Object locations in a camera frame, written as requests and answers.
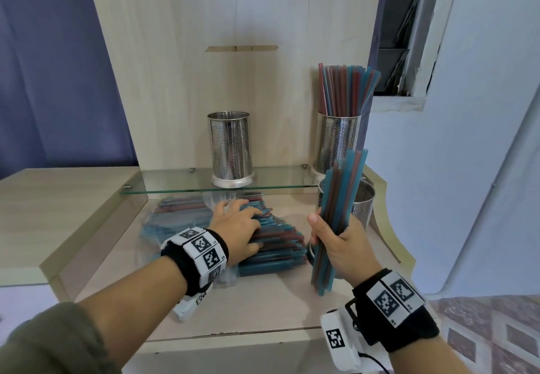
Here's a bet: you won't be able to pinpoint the clear plastic bag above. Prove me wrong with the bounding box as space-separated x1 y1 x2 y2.
138 192 309 288

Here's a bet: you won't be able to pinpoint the black camera cable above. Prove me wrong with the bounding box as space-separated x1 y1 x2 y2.
358 350 394 374

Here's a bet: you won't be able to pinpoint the pile of blue red straws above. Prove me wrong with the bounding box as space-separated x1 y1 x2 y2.
141 194 309 278

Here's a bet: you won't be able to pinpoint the olive green sleeve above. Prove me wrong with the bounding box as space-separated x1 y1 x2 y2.
0 301 111 374

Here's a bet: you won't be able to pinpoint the person's left hand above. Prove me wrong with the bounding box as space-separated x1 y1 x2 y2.
209 199 265 268

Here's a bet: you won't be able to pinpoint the bundle of straws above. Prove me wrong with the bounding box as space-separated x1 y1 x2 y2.
310 148 369 297

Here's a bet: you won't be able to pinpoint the glass shelf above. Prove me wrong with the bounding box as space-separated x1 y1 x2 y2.
119 165 328 196

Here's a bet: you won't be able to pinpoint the person's right hand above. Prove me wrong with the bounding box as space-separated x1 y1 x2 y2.
307 213 377 289

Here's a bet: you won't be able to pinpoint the black marker wristband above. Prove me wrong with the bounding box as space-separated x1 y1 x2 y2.
160 226 230 298
345 268 440 353

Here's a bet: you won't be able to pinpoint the perforated steel utensil holder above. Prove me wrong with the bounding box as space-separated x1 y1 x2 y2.
315 110 363 177
207 111 256 188
317 176 376 232

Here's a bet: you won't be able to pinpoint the upright straws in holder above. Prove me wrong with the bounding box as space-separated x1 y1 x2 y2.
317 63 382 118

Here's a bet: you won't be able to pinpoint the person's left forearm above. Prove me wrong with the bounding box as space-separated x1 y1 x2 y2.
73 255 189 345

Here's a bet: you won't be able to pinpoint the light wooden cabinet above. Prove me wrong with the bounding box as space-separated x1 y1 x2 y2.
0 0 417 374

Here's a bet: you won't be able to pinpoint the dark louvred window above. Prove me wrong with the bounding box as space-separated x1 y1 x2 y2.
373 0 444 97

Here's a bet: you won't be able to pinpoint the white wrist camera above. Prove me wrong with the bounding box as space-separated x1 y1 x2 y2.
172 284 214 322
319 308 364 373

